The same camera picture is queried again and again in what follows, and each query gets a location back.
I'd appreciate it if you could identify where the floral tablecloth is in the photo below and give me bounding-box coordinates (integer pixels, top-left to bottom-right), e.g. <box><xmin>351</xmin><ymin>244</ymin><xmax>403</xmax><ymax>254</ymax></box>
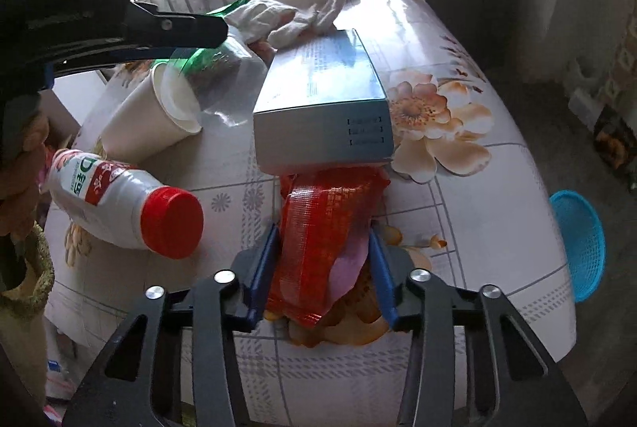
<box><xmin>44</xmin><ymin>0</ymin><xmax>578</xmax><ymax>414</ymax></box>

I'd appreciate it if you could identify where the person's left hand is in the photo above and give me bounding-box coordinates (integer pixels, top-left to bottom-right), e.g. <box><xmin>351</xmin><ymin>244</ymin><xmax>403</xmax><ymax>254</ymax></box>
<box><xmin>0</xmin><ymin>115</ymin><xmax>51</xmax><ymax>239</ymax></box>

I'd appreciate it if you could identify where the white blue packet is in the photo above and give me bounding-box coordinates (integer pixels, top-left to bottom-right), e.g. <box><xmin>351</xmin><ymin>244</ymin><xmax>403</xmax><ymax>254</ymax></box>
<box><xmin>46</xmin><ymin>356</ymin><xmax>76</xmax><ymax>404</ymax></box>

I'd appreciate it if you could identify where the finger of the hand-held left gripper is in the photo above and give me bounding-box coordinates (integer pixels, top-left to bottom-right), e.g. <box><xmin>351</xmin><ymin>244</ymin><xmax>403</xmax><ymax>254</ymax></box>
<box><xmin>29</xmin><ymin>0</ymin><xmax>231</xmax><ymax>60</ymax></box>
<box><xmin>42</xmin><ymin>47</ymin><xmax>176</xmax><ymax>89</ymax></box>

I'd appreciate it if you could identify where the clear plastic cup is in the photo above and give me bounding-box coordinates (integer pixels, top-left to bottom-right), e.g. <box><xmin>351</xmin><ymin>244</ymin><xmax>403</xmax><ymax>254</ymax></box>
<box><xmin>169</xmin><ymin>36</ymin><xmax>270</xmax><ymax>127</ymax></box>

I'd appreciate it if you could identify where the white paper cup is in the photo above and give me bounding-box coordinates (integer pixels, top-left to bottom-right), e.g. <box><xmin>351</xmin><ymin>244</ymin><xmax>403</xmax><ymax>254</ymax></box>
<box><xmin>100</xmin><ymin>61</ymin><xmax>204</xmax><ymax>160</ymax></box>

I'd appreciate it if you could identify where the crumpled green foil wrapper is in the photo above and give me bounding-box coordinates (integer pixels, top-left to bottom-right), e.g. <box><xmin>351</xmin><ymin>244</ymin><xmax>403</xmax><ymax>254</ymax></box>
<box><xmin>206</xmin><ymin>0</ymin><xmax>254</xmax><ymax>18</ymax></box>

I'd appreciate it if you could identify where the white bottle red cap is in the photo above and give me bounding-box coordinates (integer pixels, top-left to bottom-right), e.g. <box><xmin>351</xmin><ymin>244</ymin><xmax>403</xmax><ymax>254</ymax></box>
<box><xmin>45</xmin><ymin>148</ymin><xmax>205</xmax><ymax>260</ymax></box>

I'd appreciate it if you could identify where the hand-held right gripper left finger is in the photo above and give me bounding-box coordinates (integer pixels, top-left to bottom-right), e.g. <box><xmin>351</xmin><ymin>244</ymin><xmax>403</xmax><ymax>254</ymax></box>
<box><xmin>62</xmin><ymin>224</ymin><xmax>280</xmax><ymax>427</ymax></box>

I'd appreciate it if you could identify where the blue white cardboard box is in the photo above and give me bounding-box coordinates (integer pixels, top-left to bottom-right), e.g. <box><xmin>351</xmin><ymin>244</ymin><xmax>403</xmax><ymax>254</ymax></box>
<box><xmin>252</xmin><ymin>29</ymin><xmax>395</xmax><ymax>175</ymax></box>

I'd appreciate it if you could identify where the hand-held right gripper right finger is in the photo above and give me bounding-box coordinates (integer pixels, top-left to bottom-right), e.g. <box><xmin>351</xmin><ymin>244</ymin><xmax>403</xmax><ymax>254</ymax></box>
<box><xmin>367</xmin><ymin>227</ymin><xmax>590</xmax><ymax>427</ymax></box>

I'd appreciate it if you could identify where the blue plastic basket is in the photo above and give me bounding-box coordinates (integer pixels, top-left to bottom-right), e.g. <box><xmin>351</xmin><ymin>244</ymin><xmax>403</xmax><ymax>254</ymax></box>
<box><xmin>549</xmin><ymin>190</ymin><xmax>607</xmax><ymax>303</ymax></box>

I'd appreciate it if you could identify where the dark printed box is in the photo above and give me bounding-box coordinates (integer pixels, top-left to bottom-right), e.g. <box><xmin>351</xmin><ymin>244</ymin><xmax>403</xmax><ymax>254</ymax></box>
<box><xmin>591</xmin><ymin>103</ymin><xmax>637</xmax><ymax>190</ymax></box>

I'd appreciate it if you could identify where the red snack wrapper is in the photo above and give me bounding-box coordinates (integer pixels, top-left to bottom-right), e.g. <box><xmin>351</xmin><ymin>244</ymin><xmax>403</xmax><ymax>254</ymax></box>
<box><xmin>264</xmin><ymin>165</ymin><xmax>391</xmax><ymax>329</ymax></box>

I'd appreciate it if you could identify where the white cloth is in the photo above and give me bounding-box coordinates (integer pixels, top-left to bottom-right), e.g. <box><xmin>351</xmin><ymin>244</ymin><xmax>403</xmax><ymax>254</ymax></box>
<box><xmin>224</xmin><ymin>0</ymin><xmax>357</xmax><ymax>50</ymax></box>

